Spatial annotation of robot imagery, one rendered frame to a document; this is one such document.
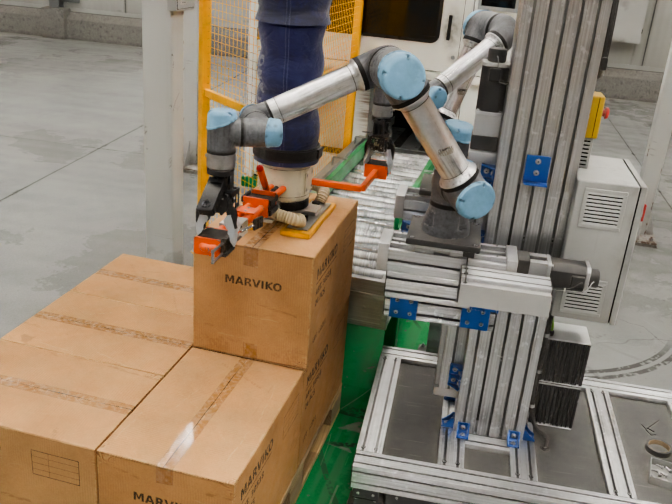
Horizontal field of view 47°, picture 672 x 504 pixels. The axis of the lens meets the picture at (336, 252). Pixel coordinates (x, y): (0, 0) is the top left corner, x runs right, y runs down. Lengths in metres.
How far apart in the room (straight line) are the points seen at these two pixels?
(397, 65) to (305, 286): 0.77
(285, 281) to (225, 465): 0.61
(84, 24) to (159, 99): 9.07
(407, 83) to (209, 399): 1.10
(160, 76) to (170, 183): 0.54
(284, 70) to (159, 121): 1.63
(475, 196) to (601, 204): 0.48
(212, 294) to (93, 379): 0.45
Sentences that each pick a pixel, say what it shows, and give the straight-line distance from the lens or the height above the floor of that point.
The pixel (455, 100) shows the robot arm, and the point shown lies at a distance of 2.91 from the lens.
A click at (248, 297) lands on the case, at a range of 2.47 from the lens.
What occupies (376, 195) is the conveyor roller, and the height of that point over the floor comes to 0.53.
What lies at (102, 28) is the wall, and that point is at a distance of 12.85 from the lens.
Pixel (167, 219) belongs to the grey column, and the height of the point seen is 0.41.
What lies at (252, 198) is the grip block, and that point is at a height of 1.10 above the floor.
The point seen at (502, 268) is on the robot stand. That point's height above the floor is 0.97.
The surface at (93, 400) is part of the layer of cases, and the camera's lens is 2.40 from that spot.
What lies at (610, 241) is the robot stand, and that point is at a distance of 2.53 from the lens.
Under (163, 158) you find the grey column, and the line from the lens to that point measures 4.01.
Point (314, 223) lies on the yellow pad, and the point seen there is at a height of 0.96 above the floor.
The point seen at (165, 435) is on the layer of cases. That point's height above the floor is 0.54.
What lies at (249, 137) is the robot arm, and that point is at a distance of 1.99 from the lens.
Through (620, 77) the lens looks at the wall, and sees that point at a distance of 11.73.
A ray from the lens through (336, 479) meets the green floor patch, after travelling 2.96.
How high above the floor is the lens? 1.87
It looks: 23 degrees down
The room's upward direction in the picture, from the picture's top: 5 degrees clockwise
